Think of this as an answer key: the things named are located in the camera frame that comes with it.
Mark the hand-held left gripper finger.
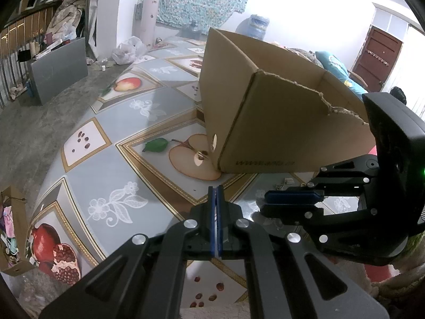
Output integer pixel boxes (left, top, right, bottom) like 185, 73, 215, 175
38, 186, 217, 319
217, 186, 389, 319

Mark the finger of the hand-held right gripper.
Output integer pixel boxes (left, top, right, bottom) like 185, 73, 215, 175
260, 195, 379, 244
265, 154, 381, 207

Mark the brown cardboard box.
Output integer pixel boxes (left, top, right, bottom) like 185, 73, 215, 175
198, 27, 377, 174

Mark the wooden chair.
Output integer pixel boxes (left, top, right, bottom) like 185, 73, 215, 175
348, 70, 369, 89

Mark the brown wooden door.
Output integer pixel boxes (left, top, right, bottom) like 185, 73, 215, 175
352, 26, 403, 92

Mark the blue printed pillow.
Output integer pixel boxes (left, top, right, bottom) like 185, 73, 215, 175
315, 51, 369, 102

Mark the blue water jug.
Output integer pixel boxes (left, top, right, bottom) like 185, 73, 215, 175
235, 14, 269, 42

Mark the small open cardboard box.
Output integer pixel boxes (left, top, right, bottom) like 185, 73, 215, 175
0, 186, 37, 276

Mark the white plastic bag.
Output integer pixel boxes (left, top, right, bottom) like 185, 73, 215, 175
111, 36, 147, 65

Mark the hanging floral cloth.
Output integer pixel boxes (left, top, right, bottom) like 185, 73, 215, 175
139, 0, 254, 29

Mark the grey board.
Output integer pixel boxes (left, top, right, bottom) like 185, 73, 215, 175
27, 37, 88, 106

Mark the pink paper roll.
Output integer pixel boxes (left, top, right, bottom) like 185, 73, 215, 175
141, 0, 160, 45

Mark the pile of clothes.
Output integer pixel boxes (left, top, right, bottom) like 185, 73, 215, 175
46, 0, 87, 40

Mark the metal stair railing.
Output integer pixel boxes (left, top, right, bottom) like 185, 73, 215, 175
0, 0, 63, 107

